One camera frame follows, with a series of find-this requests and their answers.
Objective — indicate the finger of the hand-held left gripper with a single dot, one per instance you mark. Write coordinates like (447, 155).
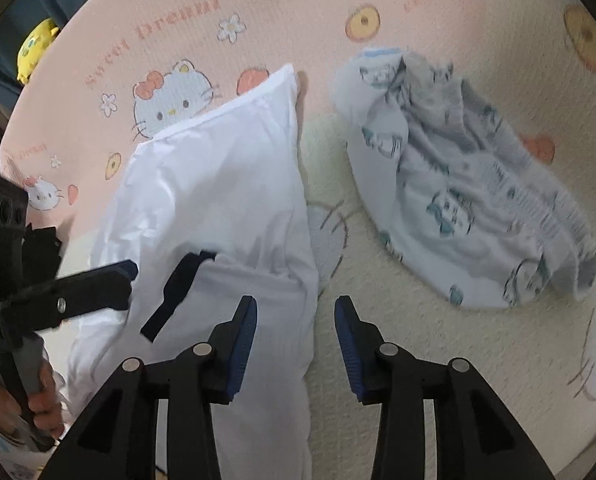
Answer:
(93, 290)

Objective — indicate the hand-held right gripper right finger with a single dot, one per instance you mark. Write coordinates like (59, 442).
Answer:
(348, 350)

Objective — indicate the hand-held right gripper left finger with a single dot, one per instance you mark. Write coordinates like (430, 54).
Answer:
(243, 345)

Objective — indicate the white navy trimmed t-shirt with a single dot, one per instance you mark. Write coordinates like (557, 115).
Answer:
(268, 360)

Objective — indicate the light blue printed shorts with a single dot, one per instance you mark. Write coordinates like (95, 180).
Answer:
(453, 200)

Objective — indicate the person's left hand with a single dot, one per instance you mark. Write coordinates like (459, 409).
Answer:
(48, 410)

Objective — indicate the pink and cream printed blanket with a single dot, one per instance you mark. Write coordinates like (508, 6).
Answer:
(428, 360)

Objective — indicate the yellow plush toy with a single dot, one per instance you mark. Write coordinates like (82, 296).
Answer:
(33, 50)

